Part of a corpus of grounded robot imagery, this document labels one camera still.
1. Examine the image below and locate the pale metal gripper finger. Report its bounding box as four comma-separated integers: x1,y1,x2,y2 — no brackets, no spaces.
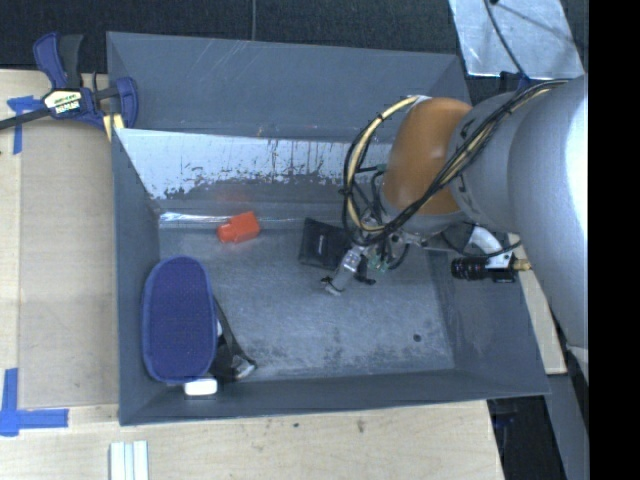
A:
321,249,357,292
325,253,363,297

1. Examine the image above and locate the black strap with metal end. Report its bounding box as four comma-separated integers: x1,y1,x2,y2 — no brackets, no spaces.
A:
211,294,258,383

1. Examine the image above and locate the pale wood flat board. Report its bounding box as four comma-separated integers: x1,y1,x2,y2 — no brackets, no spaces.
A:
16,126,122,411

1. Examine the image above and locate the orange-red plastic block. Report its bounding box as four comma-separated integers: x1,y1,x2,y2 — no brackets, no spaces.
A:
215,210,262,245

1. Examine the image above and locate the black flat box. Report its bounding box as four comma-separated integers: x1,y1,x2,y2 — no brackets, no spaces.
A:
297,217,353,270

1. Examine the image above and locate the small white block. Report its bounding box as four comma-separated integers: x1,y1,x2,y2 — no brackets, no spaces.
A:
183,377,220,398

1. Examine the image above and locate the black cylinder on white bracket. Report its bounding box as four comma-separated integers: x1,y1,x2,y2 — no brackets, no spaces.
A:
449,224,533,285

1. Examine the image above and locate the grey metal bin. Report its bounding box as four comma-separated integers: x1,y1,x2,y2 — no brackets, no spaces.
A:
105,30,552,427

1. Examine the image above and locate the blue oval padded brush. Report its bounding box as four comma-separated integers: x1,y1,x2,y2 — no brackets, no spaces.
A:
140,254,219,385

